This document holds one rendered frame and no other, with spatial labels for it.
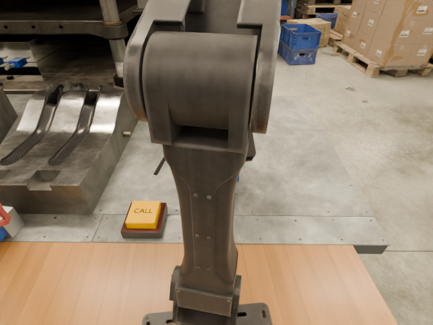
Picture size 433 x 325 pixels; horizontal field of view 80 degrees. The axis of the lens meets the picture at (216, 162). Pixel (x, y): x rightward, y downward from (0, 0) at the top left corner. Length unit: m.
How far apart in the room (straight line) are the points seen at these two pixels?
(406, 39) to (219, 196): 3.96
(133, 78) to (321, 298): 0.46
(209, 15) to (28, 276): 0.53
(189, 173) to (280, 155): 0.58
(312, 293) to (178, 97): 0.43
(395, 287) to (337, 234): 1.04
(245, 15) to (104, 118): 0.63
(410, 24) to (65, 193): 3.89
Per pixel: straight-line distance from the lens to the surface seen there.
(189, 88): 0.16
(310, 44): 4.16
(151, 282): 0.52
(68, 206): 0.65
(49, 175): 0.67
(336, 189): 0.70
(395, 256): 1.75
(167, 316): 0.48
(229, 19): 0.24
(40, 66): 1.50
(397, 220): 1.94
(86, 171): 0.62
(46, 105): 0.88
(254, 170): 0.70
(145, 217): 0.55
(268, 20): 0.18
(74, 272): 0.57
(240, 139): 0.17
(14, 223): 0.68
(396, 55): 4.12
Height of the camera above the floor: 1.25
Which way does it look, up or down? 39 degrees down
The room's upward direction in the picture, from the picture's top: straight up
